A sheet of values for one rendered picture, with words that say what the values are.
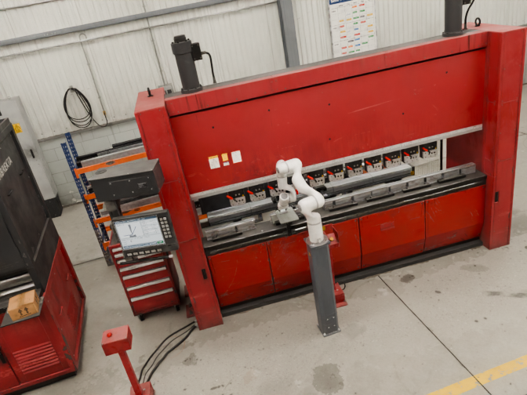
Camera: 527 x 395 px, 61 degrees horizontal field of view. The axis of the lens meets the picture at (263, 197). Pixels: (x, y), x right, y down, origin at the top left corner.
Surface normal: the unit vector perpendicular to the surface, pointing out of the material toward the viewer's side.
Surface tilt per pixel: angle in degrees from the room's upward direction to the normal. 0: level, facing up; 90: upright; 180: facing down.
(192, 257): 90
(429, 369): 0
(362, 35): 90
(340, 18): 90
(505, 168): 90
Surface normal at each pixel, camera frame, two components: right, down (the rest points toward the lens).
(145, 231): 0.01, 0.44
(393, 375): -0.17, -0.88
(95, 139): 0.28, 0.38
